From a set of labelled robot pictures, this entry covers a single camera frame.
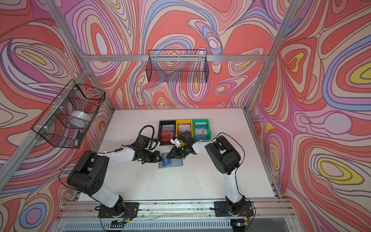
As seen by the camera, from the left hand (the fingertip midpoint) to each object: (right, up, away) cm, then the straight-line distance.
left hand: (163, 159), depth 91 cm
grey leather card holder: (+8, -1, -4) cm, 9 cm away
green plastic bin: (+26, +18, +14) cm, 35 cm away
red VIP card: (+1, +15, +11) cm, 18 cm away
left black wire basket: (-48, +24, -17) cm, 57 cm away
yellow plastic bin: (+12, +21, +11) cm, 27 cm away
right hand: (+4, 0, 0) cm, 4 cm away
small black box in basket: (-40, +17, -17) cm, 47 cm away
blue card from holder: (+2, -1, 0) cm, 2 cm away
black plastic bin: (-1, +22, +14) cm, 26 cm away
